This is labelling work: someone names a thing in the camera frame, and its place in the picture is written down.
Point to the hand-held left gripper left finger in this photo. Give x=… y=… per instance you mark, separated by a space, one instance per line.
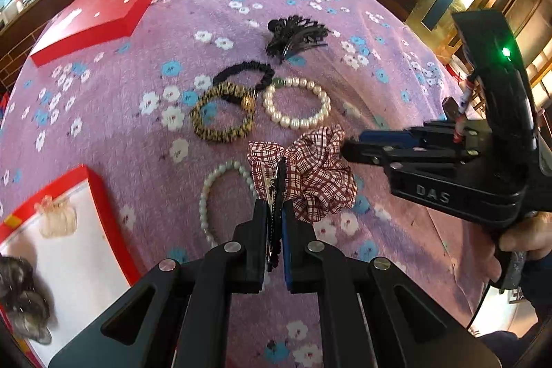
x=258 y=221

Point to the grey scrunchie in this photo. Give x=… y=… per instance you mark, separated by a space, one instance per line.
x=21 y=299

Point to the black hair claw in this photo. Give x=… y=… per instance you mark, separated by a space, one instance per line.
x=293 y=34

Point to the person's right forearm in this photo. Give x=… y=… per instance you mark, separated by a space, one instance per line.
x=541 y=281

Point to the red box lid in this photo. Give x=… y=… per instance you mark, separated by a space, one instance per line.
x=95 y=19

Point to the red plaid scrunchie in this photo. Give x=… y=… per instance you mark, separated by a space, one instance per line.
x=319 y=174

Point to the black scrunchie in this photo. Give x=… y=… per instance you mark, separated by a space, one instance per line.
x=241 y=68

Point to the red box with white inside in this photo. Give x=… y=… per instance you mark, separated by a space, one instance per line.
x=77 y=264

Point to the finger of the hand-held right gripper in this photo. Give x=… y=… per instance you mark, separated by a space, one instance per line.
x=362 y=152
x=384 y=137

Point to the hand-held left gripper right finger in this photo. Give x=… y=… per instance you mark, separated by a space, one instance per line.
x=288 y=230

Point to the person's right hand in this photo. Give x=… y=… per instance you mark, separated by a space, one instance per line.
x=539 y=238

